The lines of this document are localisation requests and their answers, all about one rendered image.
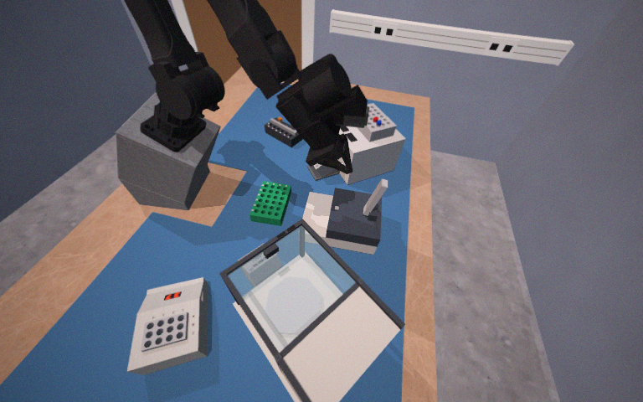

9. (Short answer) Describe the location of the green tube rack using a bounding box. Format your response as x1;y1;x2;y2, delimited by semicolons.
249;181;291;226

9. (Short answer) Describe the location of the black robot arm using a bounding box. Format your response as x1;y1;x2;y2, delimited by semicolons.
124;0;370;152

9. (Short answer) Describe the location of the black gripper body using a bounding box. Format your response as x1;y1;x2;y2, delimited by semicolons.
295;112;346;167

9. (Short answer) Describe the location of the blue bench mat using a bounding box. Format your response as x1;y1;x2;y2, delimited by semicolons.
0;85;414;402

